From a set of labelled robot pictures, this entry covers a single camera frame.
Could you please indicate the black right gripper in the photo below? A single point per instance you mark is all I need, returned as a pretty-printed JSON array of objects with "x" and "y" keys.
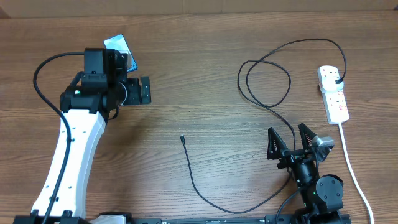
[{"x": 280, "y": 150}]

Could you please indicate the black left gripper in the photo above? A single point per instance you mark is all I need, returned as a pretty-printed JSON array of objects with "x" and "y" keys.
[{"x": 133, "y": 83}]

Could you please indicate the blue Galaxy smartphone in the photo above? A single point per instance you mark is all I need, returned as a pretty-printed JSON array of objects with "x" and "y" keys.
[{"x": 119, "y": 43}]

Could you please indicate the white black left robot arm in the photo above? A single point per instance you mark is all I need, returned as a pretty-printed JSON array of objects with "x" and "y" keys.
[{"x": 84, "y": 111}]

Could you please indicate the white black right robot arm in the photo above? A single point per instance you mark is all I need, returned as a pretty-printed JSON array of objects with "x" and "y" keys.
[{"x": 322, "y": 195}]

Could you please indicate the white charger plug adapter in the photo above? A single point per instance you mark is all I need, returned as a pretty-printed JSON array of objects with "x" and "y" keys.
[{"x": 330, "y": 84}]

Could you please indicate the white power strip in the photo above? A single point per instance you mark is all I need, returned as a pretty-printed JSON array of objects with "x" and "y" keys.
[{"x": 335, "y": 102}]

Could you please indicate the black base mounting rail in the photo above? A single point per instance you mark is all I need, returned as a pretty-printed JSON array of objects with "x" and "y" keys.
[{"x": 127, "y": 218}]

